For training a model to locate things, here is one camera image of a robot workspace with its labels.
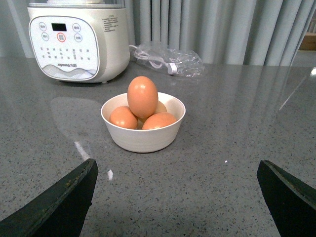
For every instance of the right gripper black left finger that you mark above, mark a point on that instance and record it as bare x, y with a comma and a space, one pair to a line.
60, 211

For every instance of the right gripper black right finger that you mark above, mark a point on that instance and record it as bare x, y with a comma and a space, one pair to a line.
291, 202

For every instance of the brown egg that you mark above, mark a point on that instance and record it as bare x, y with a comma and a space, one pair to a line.
142, 97

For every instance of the brown egg bowl left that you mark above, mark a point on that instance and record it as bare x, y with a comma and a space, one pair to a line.
123, 117

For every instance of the brown egg bowl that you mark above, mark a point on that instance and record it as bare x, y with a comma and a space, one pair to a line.
123, 117
159, 120

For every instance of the brown egg bowl right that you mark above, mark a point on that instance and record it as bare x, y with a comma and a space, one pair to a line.
159, 120

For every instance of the pale egg bowl back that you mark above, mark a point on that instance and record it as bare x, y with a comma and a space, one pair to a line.
161, 108

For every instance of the white round bowl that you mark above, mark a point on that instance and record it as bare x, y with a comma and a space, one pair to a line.
144, 141

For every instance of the white Joyoung blender appliance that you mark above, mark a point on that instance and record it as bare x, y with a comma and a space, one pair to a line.
79, 40

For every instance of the clear plastic bag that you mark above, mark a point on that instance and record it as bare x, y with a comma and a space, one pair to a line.
188, 63

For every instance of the grey pleated curtain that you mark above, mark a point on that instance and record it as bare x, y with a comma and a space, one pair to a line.
251, 32

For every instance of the white power cable plug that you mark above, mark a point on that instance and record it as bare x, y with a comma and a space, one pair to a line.
155, 61

